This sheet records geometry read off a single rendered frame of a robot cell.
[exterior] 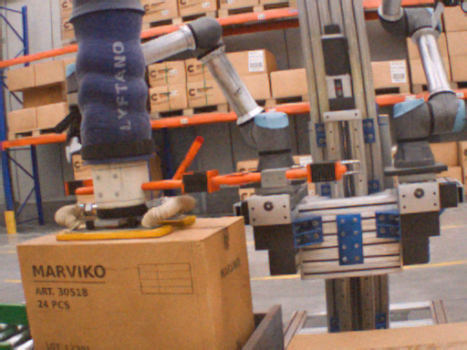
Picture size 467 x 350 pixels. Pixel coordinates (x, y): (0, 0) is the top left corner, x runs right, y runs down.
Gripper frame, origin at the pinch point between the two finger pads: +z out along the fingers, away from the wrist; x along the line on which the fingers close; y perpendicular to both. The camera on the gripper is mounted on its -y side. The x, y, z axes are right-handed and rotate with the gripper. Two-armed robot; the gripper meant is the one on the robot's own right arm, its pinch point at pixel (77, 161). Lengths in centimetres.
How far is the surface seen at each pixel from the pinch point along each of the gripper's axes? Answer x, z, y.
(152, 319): -45, 44, 44
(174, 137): 793, -17, -282
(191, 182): -30, 9, 54
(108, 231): -40, 20, 31
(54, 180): 789, 36, -538
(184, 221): -21, 20, 47
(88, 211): -28.0, 15.1, 18.4
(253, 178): -29, 9, 71
